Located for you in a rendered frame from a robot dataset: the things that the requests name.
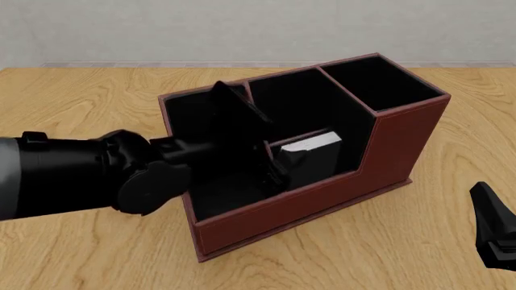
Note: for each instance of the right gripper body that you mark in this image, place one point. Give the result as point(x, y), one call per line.
point(502, 255)

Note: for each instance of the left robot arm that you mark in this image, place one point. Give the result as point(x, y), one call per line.
point(60, 175)

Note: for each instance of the black book with grey pages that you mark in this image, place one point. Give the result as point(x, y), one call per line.
point(310, 143)

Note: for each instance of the red-brown desk caddy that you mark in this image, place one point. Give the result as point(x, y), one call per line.
point(395, 145)

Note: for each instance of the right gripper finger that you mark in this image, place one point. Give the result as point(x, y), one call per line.
point(489, 208)

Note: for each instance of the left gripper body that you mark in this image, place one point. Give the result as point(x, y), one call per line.
point(242, 121)

